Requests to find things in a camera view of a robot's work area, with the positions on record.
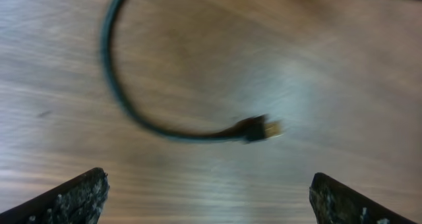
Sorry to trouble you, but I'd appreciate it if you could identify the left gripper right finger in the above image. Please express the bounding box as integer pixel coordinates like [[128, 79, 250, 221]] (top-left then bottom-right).
[[309, 173, 416, 224]]

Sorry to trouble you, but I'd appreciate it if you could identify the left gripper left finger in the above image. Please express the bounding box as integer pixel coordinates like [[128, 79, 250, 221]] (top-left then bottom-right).
[[1, 167, 110, 224]]

